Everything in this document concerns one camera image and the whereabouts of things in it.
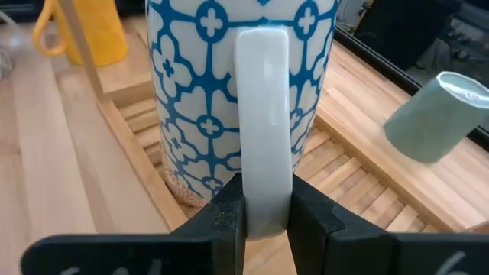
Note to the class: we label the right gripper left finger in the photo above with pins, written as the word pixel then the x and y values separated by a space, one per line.
pixel 153 254

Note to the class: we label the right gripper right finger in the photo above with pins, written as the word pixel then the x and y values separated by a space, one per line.
pixel 363 252

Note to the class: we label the plain green mug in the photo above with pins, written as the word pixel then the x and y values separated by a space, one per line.
pixel 428 122

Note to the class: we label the plain yellow mug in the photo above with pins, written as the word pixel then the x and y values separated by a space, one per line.
pixel 95 34

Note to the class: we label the blue lattice patterned mug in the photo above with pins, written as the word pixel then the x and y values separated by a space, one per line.
pixel 198 95

